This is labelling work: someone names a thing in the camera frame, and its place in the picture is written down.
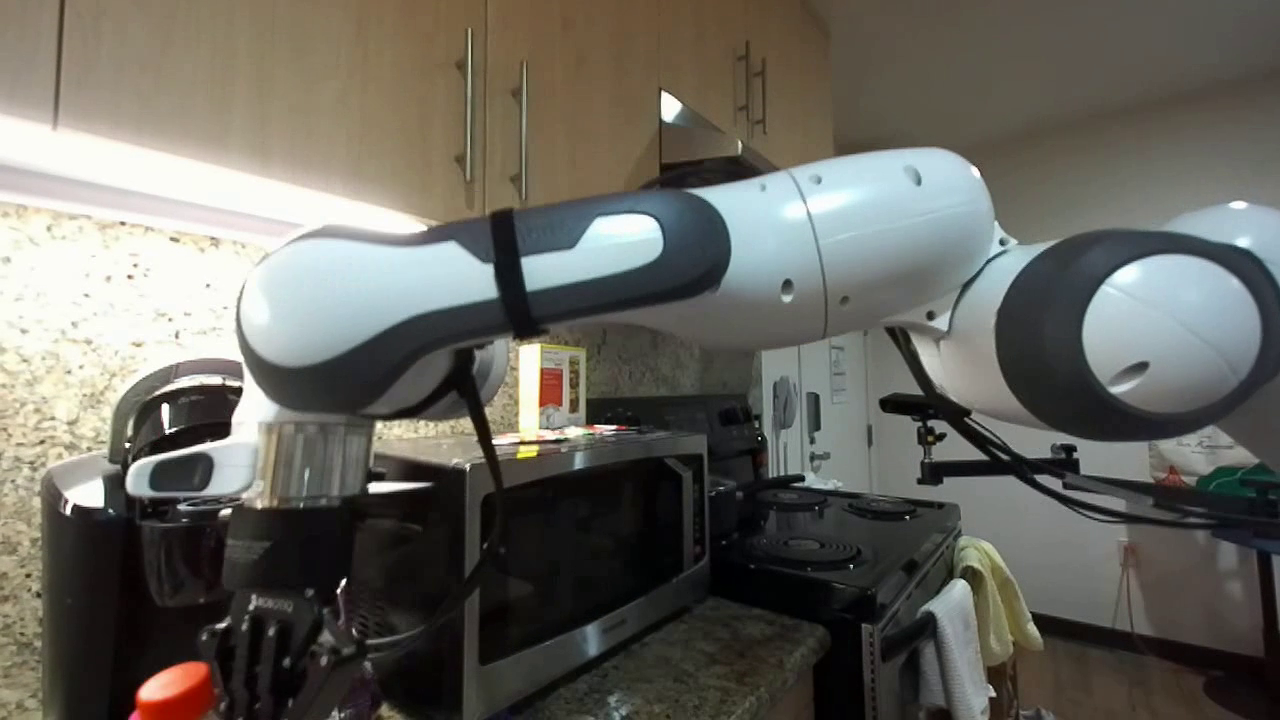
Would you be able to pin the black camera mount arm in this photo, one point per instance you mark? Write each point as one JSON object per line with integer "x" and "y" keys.
{"x": 1026, "y": 470}

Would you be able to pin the white towel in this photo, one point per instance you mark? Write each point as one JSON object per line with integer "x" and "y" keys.
{"x": 959, "y": 653}

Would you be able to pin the under-cabinet light strip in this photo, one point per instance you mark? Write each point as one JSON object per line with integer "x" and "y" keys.
{"x": 163, "y": 175}

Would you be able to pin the wooden upper cabinets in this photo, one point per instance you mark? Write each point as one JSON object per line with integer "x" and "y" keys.
{"x": 265, "y": 93}

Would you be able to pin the green cloth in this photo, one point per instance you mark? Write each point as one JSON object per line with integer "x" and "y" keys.
{"x": 1244, "y": 481}

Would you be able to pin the stainless steel microwave oven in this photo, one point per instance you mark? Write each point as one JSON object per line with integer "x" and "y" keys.
{"x": 586, "y": 561}

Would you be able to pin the black camera on mount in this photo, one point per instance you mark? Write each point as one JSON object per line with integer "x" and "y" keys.
{"x": 914, "y": 404}

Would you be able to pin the black stove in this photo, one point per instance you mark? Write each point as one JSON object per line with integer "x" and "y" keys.
{"x": 825, "y": 546}

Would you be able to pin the coca-cola bottle with red cap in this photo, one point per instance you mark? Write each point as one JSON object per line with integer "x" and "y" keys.
{"x": 175, "y": 695}

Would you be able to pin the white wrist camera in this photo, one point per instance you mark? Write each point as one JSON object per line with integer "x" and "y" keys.
{"x": 184, "y": 470}

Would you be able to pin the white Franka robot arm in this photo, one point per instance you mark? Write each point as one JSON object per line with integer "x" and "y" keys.
{"x": 803, "y": 252}

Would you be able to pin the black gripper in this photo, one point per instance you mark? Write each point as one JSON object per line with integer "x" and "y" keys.
{"x": 287, "y": 553}

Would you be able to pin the black coffee maker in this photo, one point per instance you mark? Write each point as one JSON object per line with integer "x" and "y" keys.
{"x": 92, "y": 573}

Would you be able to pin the yellow towel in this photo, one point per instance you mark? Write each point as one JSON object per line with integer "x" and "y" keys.
{"x": 1000, "y": 603}

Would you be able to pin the white refrigerator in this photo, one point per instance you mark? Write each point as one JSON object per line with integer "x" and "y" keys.
{"x": 812, "y": 402}

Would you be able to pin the steel range hood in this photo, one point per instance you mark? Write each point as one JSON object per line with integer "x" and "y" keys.
{"x": 701, "y": 141}

